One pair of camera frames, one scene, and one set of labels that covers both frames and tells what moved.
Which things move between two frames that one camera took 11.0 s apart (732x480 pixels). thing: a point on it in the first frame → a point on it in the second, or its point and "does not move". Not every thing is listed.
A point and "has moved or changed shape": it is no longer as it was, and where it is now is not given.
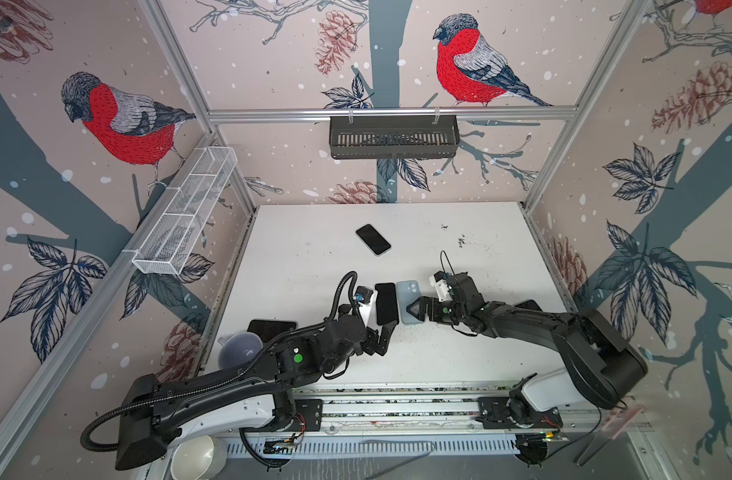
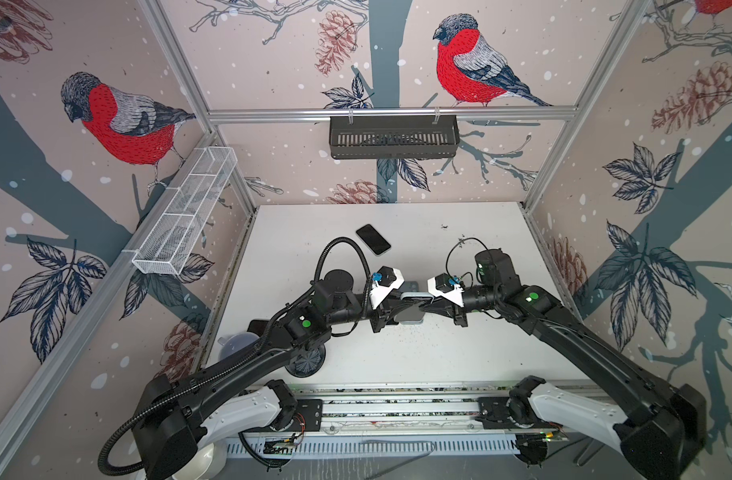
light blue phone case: (408, 292) has moved or changed shape
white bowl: (198, 458) does not move
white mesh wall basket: (177, 226) does not move
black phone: (373, 238) does not move
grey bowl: (238, 348) does not move
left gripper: (373, 345) → (384, 312)
